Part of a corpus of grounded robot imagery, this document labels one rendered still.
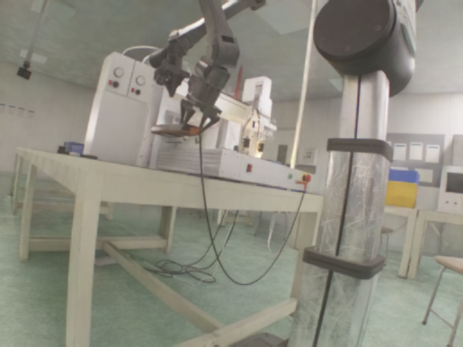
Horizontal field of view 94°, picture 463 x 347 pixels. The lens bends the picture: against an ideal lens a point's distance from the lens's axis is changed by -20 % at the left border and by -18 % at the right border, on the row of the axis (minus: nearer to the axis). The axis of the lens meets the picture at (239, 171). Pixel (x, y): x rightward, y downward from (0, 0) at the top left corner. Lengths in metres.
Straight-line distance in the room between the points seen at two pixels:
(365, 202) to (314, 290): 0.18
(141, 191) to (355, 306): 0.53
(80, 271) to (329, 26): 0.73
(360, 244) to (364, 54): 0.31
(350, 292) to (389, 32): 0.43
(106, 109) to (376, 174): 1.04
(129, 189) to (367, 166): 0.52
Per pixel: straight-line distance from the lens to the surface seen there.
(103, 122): 1.19
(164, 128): 0.85
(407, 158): 5.06
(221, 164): 0.90
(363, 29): 0.50
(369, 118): 0.50
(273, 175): 1.13
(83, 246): 0.66
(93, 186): 0.64
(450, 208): 3.34
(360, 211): 0.46
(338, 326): 0.50
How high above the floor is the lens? 0.75
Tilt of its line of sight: 3 degrees up
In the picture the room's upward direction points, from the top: 9 degrees clockwise
